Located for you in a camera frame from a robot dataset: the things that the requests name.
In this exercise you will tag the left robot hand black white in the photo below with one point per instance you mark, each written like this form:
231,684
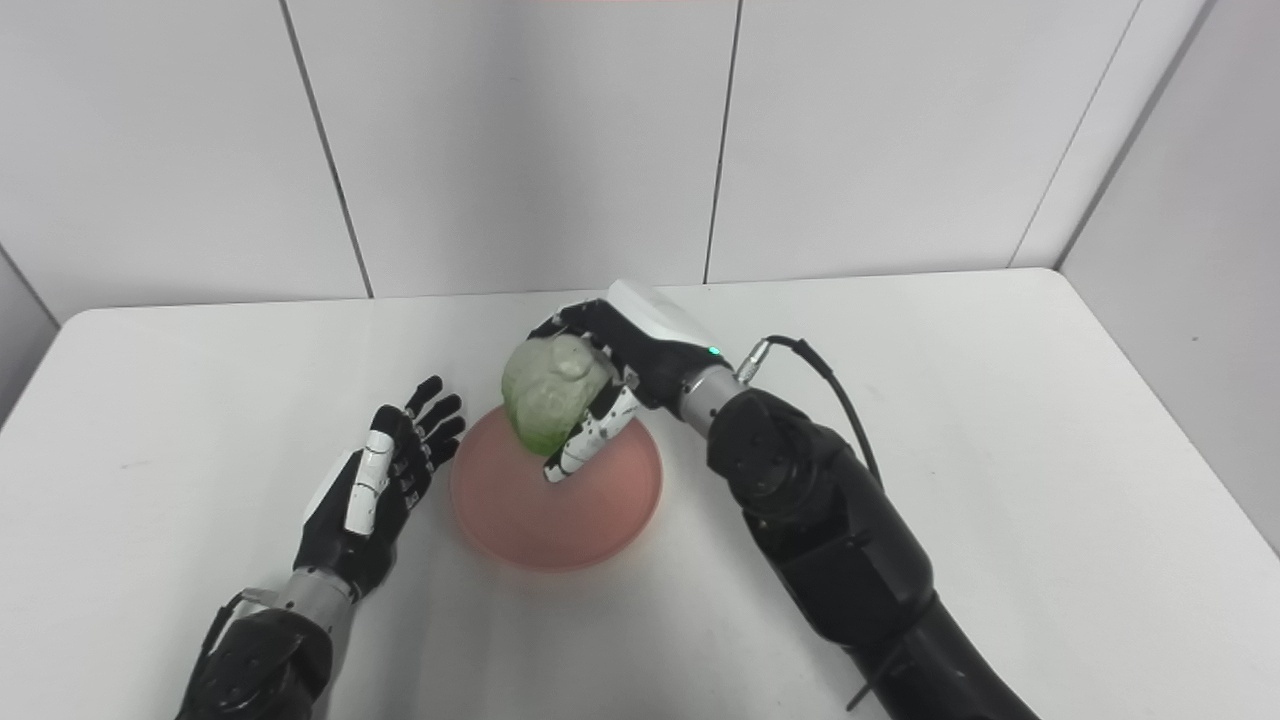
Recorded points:
375,500

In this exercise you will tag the pink round plate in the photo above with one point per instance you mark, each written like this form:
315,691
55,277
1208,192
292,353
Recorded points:
560,505

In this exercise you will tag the green white cabbage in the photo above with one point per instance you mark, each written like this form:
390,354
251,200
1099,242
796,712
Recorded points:
550,392

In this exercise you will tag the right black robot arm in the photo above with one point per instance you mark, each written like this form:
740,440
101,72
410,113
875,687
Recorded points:
840,540

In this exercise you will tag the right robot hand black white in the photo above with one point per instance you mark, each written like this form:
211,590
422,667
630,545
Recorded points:
635,365

